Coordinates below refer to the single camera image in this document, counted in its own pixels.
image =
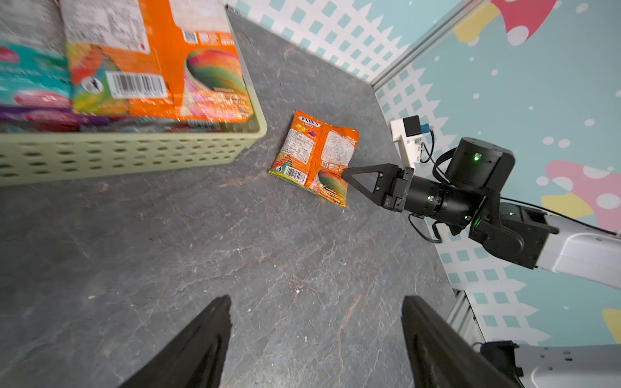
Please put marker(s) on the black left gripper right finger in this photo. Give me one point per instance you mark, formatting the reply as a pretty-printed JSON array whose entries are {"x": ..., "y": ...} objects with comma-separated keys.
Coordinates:
[{"x": 438, "y": 356}]

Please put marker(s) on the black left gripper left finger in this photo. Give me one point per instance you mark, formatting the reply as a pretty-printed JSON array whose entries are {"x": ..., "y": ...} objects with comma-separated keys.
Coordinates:
[{"x": 196, "y": 356}]

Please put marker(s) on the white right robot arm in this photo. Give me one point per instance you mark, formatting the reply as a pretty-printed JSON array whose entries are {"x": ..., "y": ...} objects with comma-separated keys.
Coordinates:
[{"x": 533, "y": 237}]

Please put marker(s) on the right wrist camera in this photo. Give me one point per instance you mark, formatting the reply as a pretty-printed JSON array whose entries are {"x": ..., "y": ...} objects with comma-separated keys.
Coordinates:
[{"x": 408, "y": 136}]

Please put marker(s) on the orange candy bag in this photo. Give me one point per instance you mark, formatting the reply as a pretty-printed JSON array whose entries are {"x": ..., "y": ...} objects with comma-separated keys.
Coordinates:
[
  {"x": 314, "y": 156},
  {"x": 163, "y": 59}
]

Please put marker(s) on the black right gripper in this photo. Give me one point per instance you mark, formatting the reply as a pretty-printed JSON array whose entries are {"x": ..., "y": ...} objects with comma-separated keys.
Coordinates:
[{"x": 398, "y": 189}]

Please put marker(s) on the light green plastic basket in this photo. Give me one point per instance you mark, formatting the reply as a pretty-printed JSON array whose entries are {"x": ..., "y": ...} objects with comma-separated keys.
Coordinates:
[{"x": 28, "y": 158}]

